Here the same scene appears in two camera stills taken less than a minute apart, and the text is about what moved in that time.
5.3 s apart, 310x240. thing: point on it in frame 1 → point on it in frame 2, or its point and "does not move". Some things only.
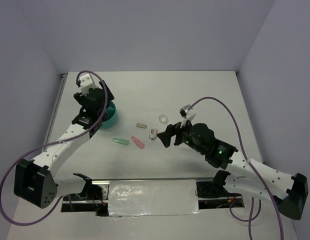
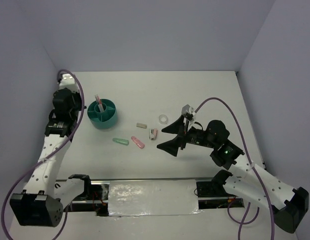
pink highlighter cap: (139, 143) does not move
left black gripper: (81, 99) → (77, 95)
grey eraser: (140, 125) does not move
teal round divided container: (110, 115) does not move
